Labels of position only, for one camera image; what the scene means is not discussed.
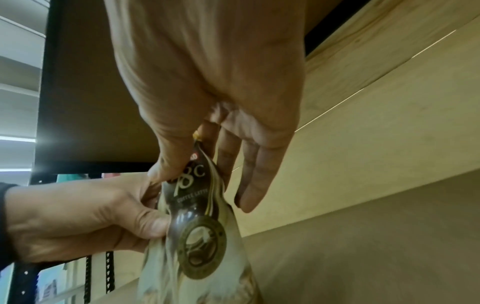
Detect person's right hand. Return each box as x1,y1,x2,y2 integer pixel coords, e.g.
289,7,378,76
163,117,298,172
102,0,312,214

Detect yellow-capped drink bottle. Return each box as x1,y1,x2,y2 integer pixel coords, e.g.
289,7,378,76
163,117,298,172
136,130,264,304

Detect person's left hand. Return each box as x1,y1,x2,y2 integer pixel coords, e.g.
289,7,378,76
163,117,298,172
5,172,174,265

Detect wooden shelf with black frame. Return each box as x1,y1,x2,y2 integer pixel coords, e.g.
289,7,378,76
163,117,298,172
8,0,480,304

